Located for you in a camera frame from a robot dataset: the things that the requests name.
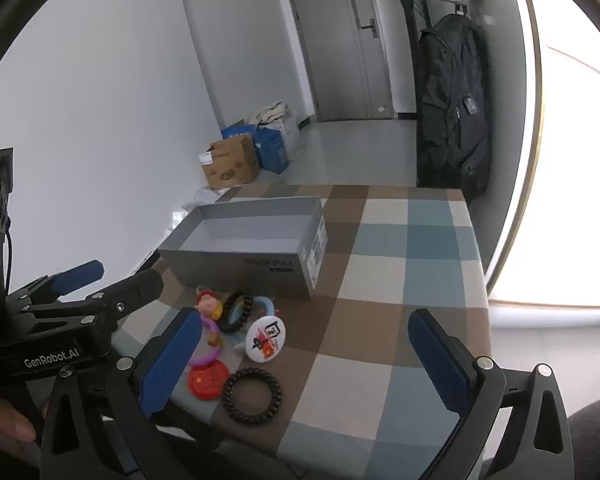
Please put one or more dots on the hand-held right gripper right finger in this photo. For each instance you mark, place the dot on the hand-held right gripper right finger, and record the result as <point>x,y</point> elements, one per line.
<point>440,360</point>

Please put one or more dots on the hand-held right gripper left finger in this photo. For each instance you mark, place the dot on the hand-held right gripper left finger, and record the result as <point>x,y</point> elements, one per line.
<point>170,365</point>

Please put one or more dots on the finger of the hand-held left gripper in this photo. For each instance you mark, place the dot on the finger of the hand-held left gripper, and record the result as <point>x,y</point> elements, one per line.
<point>135,287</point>
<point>80,274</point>

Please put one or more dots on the red round badge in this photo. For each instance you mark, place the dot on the red round badge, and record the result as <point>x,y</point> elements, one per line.
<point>207,380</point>

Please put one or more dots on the cartoon doll charm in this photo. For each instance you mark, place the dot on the cartoon doll charm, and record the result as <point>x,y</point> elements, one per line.
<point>207,305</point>

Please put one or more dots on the grey cardboard box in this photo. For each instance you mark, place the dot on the grey cardboard box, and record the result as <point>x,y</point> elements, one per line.
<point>230,265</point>

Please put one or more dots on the white round badge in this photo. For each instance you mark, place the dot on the white round badge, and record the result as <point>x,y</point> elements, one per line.
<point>265,337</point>

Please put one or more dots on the person's left hand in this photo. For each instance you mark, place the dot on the person's left hand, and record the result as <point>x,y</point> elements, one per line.
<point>5,427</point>

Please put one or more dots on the checkered tablecloth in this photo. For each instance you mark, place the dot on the checkered tablecloth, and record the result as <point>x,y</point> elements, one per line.
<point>380,285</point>

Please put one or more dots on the clear plastic wrap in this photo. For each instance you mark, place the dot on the clear plastic wrap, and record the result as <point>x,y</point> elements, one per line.
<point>190,207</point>

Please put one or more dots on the brown cardboard box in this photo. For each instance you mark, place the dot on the brown cardboard box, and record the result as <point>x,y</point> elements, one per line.
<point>235,165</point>

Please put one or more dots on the blue carton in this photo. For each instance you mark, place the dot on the blue carton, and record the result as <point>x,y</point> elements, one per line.
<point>272,152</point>
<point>235,131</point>

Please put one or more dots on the white bags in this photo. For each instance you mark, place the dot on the white bags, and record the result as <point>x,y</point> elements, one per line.
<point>280,115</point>

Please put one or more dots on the black backpack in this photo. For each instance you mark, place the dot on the black backpack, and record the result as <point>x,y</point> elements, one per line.
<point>450,110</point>

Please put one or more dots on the grey door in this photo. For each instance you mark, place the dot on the grey door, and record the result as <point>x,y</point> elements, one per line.
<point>340,60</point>

